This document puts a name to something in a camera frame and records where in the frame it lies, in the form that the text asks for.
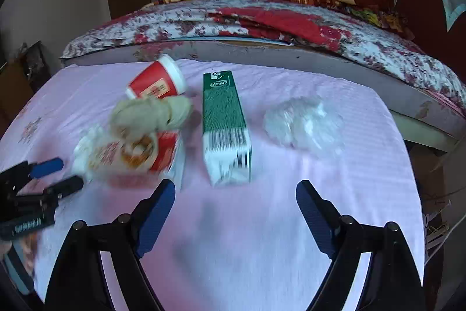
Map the pink tablecloth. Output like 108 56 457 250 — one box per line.
0 58 426 311

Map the floral bed mattress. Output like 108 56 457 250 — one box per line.
60 0 466 140

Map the white wrapper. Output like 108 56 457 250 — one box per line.
72 124 110 182

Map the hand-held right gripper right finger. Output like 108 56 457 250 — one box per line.
296 180 426 311

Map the red printed snack wrapper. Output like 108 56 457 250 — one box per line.
87 129 186 188

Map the green carton box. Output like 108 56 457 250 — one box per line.
202 71 253 187

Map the red heart-shaped headboard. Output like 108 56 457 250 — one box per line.
379 0 466 33

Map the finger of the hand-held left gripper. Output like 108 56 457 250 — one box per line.
11 175 84 206
0 157 65 188

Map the clear crumpled plastic wrap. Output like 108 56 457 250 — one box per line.
263 95 345 153

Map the person's left hand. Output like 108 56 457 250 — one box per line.
15 234 41 282

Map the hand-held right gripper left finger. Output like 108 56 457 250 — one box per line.
44 179 176 311

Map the white bed frame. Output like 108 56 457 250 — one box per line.
391 110 460 153

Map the brown wooden cabinet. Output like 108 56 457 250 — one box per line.
0 41 52 137

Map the beige paper bag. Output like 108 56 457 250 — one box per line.
109 95 193 141

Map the red paper cup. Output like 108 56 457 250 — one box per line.
126 54 188 101

